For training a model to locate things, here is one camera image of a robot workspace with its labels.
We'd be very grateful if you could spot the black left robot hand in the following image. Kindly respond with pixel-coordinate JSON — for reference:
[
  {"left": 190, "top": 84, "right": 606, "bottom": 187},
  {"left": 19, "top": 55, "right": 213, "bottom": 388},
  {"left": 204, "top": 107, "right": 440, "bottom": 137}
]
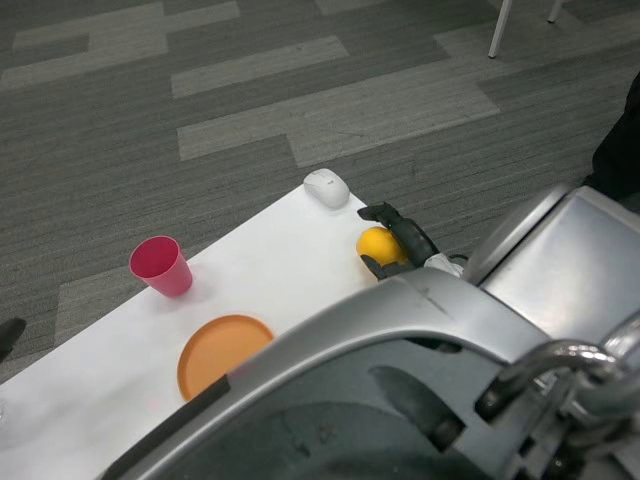
[{"left": 0, "top": 317, "right": 27, "bottom": 366}]

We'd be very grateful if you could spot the orange round plate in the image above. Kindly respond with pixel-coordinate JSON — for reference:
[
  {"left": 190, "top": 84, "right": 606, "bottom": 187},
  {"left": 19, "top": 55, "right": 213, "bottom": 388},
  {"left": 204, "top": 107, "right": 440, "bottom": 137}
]
[{"left": 177, "top": 313, "right": 276, "bottom": 403}]

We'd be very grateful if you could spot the yellow lemon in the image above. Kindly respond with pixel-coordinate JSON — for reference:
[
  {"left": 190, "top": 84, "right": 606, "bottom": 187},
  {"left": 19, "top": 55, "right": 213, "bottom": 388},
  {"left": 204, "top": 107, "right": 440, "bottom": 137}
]
[{"left": 355, "top": 226, "right": 409, "bottom": 269}]

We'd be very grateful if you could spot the white slanted desk leg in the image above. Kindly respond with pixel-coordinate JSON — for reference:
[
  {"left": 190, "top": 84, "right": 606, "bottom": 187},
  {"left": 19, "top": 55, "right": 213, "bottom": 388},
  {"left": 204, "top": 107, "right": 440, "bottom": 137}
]
[{"left": 488, "top": 0, "right": 515, "bottom": 60}]

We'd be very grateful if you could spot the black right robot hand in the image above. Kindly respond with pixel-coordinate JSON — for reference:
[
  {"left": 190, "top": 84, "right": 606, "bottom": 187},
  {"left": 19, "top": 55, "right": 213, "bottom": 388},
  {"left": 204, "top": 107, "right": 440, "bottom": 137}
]
[{"left": 356, "top": 200, "right": 442, "bottom": 282}]

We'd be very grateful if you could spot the pink plastic cup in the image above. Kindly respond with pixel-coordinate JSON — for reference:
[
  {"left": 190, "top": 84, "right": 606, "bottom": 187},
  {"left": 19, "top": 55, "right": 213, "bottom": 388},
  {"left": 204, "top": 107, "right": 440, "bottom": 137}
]
[{"left": 129, "top": 236, "right": 194, "bottom": 299}]

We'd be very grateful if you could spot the person in black trousers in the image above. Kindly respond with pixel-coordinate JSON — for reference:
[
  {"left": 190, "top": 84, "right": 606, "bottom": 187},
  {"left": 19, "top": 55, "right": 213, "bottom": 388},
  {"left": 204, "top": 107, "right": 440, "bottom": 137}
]
[{"left": 582, "top": 72, "right": 640, "bottom": 214}]

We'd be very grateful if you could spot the white computer mouse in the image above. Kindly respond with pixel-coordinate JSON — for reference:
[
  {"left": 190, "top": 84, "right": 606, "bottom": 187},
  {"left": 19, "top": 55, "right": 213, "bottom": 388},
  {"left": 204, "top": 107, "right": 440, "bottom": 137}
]
[{"left": 303, "top": 168, "right": 350, "bottom": 209}]

